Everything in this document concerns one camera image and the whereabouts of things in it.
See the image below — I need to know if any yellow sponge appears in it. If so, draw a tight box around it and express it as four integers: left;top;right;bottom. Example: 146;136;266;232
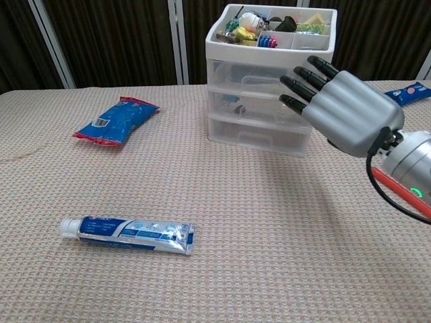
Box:
298;12;327;25

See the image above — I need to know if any blue red-edged snack bag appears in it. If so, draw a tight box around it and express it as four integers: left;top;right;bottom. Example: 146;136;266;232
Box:
71;96;161;147

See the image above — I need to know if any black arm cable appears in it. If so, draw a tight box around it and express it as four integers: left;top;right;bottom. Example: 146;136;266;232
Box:
366;126;431;225

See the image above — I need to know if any white round small item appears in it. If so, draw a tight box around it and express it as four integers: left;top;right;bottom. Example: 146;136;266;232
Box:
239;12;261;30

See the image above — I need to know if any blue white toothpaste tube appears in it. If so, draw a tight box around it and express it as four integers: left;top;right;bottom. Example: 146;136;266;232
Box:
59;215;196;257

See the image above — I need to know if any black lump item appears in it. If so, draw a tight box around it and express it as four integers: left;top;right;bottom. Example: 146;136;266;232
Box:
275;15;299;34

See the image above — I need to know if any coloured disc stack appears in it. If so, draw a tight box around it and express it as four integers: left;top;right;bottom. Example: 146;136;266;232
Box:
257;34;279;49

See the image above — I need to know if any blue green small packet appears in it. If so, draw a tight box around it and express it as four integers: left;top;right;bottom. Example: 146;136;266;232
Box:
296;22;326;35

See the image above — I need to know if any white organizer tray with items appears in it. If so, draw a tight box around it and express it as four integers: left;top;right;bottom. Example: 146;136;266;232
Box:
205;3;339;156

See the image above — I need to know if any red plastic stick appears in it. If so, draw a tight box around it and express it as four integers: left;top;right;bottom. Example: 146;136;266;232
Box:
371;167;431;219

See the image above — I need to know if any yellow small toy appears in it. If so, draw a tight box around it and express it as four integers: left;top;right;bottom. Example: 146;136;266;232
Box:
233;28;259;48

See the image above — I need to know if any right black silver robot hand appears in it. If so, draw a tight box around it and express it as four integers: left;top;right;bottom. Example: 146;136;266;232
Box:
278;55;405;158

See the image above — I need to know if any beige woven tablecloth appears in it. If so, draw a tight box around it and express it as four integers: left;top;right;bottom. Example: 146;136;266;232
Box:
0;79;431;323

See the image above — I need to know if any small blue snack packet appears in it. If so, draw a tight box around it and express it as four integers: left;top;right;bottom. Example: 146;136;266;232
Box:
383;81;431;108

